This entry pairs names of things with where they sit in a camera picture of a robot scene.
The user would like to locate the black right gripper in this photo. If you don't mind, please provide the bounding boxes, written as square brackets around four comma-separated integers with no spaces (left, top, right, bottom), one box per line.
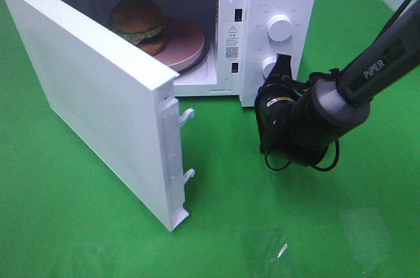
[267,54,301,93]

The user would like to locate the pink round plate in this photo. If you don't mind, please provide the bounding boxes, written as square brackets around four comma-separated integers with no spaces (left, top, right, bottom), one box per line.
[154,18,205,73]

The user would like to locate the burger with lettuce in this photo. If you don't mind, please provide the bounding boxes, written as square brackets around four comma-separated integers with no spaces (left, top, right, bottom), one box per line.
[110,0,165,56]

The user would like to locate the white microwave door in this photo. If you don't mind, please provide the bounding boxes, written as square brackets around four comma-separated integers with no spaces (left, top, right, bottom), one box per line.
[5,0,195,230]

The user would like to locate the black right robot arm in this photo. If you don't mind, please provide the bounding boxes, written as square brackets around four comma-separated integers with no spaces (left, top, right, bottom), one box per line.
[254,0,419,171]

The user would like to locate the white microwave oven body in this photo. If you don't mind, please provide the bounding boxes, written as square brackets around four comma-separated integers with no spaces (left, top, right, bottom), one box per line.
[61,0,314,107]

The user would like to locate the clear tape patch centre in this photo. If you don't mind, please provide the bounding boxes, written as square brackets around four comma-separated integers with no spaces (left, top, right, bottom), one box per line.
[240,226,290,278]

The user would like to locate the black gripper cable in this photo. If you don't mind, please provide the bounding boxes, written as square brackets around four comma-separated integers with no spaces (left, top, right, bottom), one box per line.
[262,0,420,172]

